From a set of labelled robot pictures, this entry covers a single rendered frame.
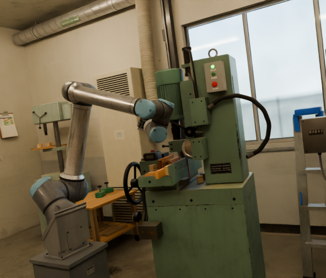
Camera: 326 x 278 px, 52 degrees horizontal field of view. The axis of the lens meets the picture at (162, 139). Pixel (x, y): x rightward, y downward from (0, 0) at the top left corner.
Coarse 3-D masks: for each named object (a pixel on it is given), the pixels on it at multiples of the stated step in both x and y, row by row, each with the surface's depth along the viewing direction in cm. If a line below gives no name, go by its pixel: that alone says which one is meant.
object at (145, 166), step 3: (159, 159) 215; (141, 162) 217; (144, 162) 216; (147, 162) 215; (150, 162) 214; (153, 162) 213; (156, 162) 213; (141, 165) 217; (144, 165) 216; (147, 165) 215; (141, 168) 217; (144, 168) 216; (147, 168) 216; (141, 171) 217; (144, 171) 216; (147, 171) 216; (141, 174) 218
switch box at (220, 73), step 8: (208, 64) 182; (216, 64) 180; (208, 72) 183; (216, 72) 181; (224, 72) 183; (208, 80) 183; (216, 80) 181; (224, 80) 181; (208, 88) 183; (224, 88) 180
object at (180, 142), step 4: (172, 140) 216; (176, 140) 210; (180, 140) 207; (184, 140) 206; (172, 144) 209; (176, 144) 208; (180, 144) 207; (172, 148) 209; (176, 148) 209; (180, 148) 208
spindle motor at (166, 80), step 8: (160, 72) 202; (168, 72) 201; (176, 72) 202; (160, 80) 203; (168, 80) 201; (176, 80) 202; (160, 88) 205; (168, 88) 202; (176, 88) 202; (160, 96) 205; (168, 96) 202; (176, 96) 202; (176, 104) 202; (176, 112) 202
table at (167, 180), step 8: (200, 160) 237; (184, 168) 205; (192, 168) 219; (152, 176) 189; (168, 176) 185; (176, 176) 191; (184, 176) 204; (144, 184) 192; (152, 184) 190; (160, 184) 188; (168, 184) 186
